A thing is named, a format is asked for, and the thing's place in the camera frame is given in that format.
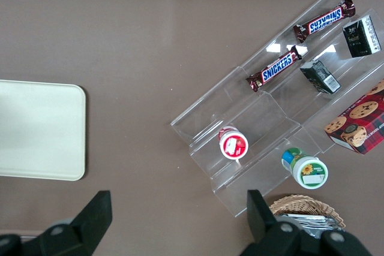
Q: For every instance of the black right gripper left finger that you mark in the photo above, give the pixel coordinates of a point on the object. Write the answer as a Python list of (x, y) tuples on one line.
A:
[(87, 226)]

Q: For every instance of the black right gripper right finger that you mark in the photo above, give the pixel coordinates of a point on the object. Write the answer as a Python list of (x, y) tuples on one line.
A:
[(270, 235)]

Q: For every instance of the light wicker basket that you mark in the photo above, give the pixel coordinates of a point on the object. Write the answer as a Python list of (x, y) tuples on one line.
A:
[(303, 205)]

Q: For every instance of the cream plastic tray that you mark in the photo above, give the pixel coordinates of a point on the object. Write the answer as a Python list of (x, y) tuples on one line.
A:
[(39, 130)]

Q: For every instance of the aluminium foil container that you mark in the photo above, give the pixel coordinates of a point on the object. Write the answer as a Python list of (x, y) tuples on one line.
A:
[(312, 223)]

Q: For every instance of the green lid yogurt cup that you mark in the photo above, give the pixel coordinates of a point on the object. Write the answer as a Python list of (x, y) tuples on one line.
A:
[(309, 172)]

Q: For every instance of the red lid yogurt cup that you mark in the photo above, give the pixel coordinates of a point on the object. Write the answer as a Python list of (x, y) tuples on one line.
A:
[(233, 145)]

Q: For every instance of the clear acrylic step shelf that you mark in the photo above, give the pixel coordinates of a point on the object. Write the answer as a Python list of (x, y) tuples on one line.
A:
[(264, 118)]

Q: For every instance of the red tartan cookie box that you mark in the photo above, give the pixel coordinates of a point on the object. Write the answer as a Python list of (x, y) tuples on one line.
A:
[(360, 121)]

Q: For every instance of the small dark drink carton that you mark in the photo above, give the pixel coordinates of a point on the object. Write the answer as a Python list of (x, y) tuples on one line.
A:
[(319, 76), (361, 37)]

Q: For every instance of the Snickers chocolate bar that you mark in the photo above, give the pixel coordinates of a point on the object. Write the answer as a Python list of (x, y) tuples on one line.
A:
[(325, 19), (277, 68)]

